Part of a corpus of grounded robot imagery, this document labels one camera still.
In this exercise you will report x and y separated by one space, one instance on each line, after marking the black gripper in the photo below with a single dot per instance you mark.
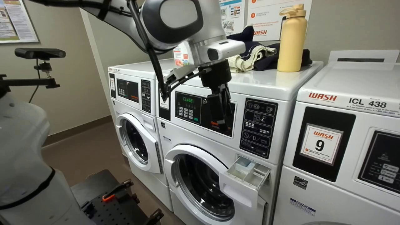
215 78

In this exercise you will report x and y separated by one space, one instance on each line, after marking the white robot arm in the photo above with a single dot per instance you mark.
25 158

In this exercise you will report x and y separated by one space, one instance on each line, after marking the white front-load washing machine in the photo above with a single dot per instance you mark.
125 70
267 83

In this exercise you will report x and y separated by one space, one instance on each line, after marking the black washer display panel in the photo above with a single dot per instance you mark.
188 108
128 90

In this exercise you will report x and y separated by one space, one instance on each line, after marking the black washer button panel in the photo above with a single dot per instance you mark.
382 163
258 126
145 95

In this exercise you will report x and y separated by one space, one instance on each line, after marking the black washer card slot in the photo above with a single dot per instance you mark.
164 113
113 85

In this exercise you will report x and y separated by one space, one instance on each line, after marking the navy and cream cloth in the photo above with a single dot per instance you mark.
254 56

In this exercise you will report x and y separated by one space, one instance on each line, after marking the yellow water bottle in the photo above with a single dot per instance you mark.
292 41

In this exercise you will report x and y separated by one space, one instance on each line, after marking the black card holder panel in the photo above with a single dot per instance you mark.
300 166

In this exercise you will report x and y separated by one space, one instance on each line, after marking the white and orange poster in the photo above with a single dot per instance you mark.
267 16

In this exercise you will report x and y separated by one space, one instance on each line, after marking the white number nine card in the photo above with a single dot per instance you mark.
320 144

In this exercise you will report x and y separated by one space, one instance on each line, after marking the small black sticker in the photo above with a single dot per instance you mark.
300 183

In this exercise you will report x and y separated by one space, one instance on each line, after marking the black clamp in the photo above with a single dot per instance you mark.
155 215

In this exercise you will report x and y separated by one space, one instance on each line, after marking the small blue sticker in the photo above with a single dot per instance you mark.
303 206

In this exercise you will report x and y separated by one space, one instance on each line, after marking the white washer numbered nine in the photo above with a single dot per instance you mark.
333 200

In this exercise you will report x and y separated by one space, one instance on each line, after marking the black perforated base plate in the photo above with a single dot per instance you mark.
117 213

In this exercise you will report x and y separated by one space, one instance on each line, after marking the black stereo camera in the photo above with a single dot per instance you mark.
39 53

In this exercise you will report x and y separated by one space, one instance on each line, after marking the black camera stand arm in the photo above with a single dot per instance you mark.
29 81

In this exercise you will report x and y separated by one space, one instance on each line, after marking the framed wall notice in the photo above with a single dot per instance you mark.
17 19

